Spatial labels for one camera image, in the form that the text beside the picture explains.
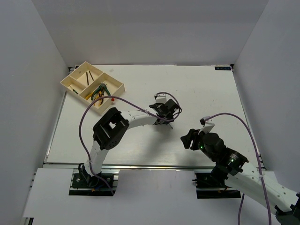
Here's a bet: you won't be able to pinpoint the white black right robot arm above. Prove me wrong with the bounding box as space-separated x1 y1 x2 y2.
180 129 300 225

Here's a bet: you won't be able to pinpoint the blue logo sticker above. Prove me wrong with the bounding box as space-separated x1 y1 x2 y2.
215 66 232 71

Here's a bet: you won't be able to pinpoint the green handled cutters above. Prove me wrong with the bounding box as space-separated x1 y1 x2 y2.
91 83 111 101

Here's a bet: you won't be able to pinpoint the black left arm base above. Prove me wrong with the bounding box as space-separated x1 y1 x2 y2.
68 172 117 197

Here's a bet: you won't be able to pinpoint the yellow needle-nose pliers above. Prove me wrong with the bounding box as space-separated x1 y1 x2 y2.
93 90 105 107

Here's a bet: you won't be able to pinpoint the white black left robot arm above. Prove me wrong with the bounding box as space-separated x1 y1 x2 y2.
79 99 182 188

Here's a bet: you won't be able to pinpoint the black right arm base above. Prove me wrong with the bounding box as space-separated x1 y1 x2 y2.
193 172 241 199

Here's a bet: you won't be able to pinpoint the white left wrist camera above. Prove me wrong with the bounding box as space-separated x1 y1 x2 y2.
154 94 167 104

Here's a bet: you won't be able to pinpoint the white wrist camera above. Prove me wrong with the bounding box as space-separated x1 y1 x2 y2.
199 117 215 134
154 94 167 104

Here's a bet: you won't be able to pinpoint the aluminium table rail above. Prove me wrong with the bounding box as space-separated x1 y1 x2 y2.
44 163 265 170

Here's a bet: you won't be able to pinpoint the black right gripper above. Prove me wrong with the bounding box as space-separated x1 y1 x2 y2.
180 127 217 162

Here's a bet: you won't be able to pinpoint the cream compartment tray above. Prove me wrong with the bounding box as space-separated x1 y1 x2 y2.
60 62 125 105

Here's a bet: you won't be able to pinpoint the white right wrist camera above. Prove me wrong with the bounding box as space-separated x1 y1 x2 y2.
199 117 215 134

